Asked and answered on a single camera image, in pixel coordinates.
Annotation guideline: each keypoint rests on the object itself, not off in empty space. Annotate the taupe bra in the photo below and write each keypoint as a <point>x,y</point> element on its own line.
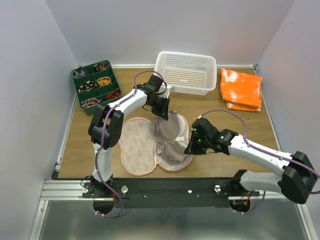
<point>171,140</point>

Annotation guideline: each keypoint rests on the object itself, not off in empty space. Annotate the black floral scrunchie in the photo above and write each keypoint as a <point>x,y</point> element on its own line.
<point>88,103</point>
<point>101,66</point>

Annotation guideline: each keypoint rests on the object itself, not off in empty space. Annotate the grey item in tray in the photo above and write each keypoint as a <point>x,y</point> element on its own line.
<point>78,73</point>

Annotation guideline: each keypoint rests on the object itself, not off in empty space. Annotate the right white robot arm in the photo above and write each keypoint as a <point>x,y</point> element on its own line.
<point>291,175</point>

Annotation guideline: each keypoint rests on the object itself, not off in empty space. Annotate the green compartment tray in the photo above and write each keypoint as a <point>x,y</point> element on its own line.
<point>108,88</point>

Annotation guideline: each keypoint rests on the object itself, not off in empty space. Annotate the orange white cloth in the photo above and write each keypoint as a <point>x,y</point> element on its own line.
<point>241,91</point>

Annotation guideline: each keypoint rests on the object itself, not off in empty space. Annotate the black floral scrunchie top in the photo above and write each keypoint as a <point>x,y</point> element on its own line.
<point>101,66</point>

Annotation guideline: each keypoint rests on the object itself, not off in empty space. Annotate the black floral scrunchie bottom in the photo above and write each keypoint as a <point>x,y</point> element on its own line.
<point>88,103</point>

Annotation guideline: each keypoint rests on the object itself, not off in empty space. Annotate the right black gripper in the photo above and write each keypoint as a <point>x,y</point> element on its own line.
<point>191,148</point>

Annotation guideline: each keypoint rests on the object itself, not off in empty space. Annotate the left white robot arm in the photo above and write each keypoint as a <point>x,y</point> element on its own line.
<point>106,125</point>

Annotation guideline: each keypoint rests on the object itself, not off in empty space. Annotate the pink floral laundry bag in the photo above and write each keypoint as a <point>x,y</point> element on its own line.
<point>138,147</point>

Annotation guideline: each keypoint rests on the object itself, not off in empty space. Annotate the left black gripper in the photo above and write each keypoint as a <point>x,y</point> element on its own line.
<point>163,112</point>

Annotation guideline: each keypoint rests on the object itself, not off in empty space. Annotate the black white dotted scrunchie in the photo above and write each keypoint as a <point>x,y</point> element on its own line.
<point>87,86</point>

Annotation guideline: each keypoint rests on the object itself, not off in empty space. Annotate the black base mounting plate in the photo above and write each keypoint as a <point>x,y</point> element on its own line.
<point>178,192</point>

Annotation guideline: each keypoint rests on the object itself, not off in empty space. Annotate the white plastic basket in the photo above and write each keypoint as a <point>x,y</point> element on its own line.
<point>188,73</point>

